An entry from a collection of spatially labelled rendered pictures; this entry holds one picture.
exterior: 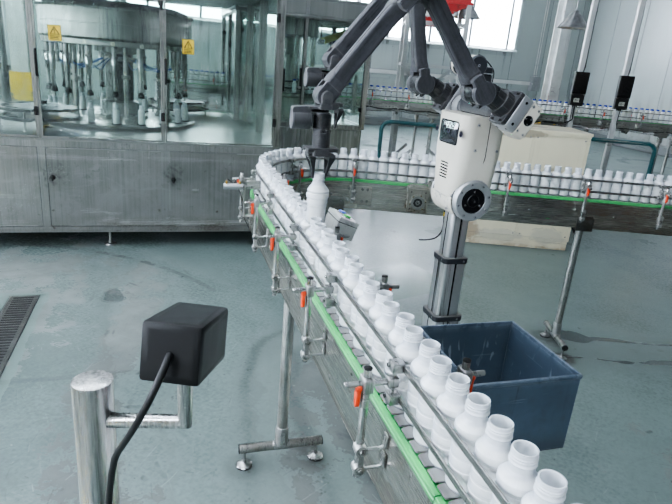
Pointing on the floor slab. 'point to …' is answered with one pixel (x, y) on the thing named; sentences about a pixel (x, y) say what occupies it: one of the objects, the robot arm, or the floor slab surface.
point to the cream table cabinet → (525, 152)
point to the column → (557, 52)
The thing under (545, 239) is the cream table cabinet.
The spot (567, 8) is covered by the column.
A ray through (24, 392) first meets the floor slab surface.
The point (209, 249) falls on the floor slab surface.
